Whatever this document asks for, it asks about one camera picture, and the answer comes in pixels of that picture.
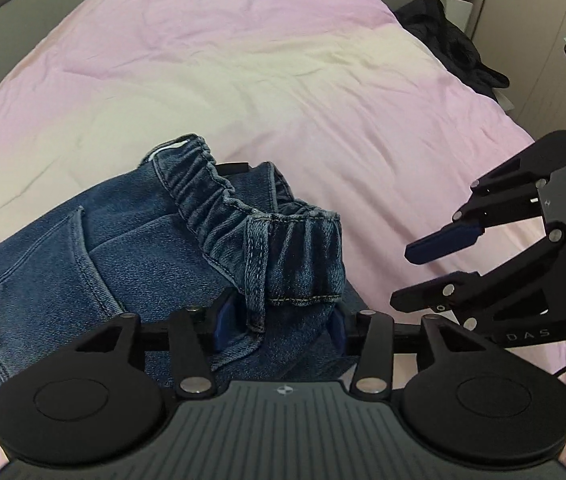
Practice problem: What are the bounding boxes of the black jacket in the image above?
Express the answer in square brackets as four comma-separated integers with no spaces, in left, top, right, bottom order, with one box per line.
[392,0,512,102]

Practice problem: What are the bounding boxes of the pink and cream bed blanket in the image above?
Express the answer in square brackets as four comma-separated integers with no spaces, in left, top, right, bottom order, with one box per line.
[0,0,566,466]

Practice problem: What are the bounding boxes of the wooden and white desk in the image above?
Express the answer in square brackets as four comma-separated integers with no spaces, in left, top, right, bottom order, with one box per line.
[444,0,480,36]

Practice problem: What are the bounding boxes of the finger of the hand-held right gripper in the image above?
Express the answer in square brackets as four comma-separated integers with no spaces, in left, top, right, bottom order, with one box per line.
[389,221,566,332]
[405,130,566,267]

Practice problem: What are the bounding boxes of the beige wardrobe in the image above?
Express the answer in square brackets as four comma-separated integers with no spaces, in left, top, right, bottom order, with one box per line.
[468,0,566,146]

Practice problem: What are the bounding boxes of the blue denim pants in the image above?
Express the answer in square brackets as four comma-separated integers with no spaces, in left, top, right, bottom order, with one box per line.
[0,132,370,403]

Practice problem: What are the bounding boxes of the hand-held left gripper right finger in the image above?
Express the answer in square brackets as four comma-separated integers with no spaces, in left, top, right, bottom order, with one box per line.
[329,306,495,395]

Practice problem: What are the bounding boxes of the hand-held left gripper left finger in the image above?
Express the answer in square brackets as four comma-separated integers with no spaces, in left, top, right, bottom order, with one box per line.
[75,291,238,397]

